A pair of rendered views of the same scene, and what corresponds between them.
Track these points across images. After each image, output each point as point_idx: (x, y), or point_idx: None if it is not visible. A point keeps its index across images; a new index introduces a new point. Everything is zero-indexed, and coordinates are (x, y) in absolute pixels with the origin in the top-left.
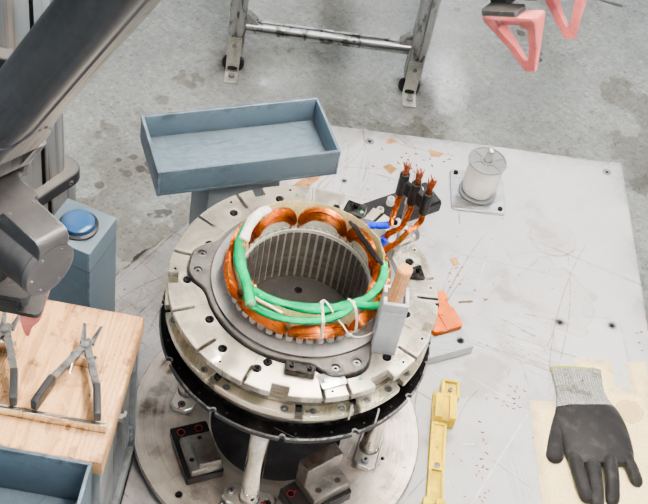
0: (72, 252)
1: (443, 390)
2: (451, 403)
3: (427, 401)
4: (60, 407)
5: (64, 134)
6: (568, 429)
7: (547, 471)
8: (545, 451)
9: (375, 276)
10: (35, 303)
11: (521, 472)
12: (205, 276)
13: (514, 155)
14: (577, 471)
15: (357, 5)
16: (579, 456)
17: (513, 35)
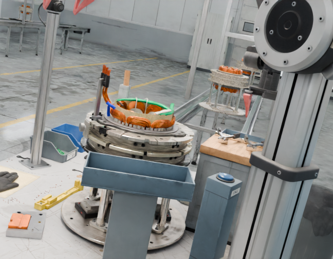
0: (243, 56)
1: (45, 202)
2: (47, 197)
3: (51, 209)
4: (229, 140)
5: (233, 236)
6: (2, 183)
7: (21, 184)
8: (16, 187)
9: (122, 101)
10: (248, 91)
11: (32, 187)
12: (179, 130)
13: None
14: (13, 177)
15: None
16: (7, 179)
17: (81, 3)
